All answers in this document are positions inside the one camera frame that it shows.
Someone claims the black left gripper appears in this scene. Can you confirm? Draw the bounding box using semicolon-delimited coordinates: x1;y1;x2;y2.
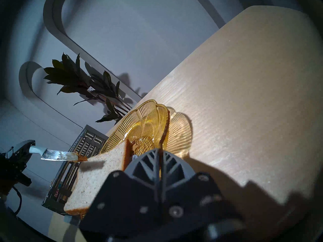
0;140;36;194

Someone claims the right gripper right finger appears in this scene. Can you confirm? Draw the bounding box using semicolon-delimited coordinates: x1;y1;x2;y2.
161;149;243;227

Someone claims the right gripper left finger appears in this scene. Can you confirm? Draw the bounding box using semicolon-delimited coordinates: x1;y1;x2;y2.
82;148;162;228

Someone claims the white handled table knife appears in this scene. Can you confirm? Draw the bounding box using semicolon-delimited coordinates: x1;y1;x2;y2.
29;146;88;162

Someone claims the amber glass plate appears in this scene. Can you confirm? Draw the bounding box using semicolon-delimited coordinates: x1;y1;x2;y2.
100;100;170;158

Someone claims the slice of white bread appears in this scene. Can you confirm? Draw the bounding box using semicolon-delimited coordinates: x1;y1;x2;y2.
64;139;131;216

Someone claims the grey slatted cutlery rack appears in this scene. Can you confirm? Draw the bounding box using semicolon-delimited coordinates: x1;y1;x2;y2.
42;125;109;215

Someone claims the tall potted plant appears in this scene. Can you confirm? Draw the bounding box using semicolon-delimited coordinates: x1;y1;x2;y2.
43;52;133;123

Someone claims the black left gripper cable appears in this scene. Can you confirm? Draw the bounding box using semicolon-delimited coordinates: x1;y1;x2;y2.
10;186;23;216

